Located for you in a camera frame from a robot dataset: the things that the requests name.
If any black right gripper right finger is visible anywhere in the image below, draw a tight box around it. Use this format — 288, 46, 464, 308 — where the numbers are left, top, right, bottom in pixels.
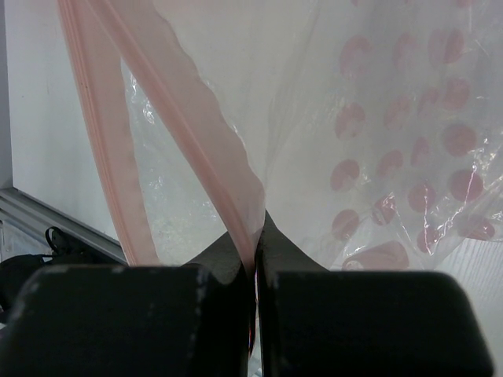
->
255, 218, 494, 376

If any aluminium table rail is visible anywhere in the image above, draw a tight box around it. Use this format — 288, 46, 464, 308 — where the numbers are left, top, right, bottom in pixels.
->
1, 187, 127, 265

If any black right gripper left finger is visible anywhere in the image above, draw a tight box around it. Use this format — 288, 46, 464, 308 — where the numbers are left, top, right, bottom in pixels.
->
1, 235, 252, 376

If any clear pink-dotted zip bag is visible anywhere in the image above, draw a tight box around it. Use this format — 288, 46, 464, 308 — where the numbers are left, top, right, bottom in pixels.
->
57, 0, 503, 273

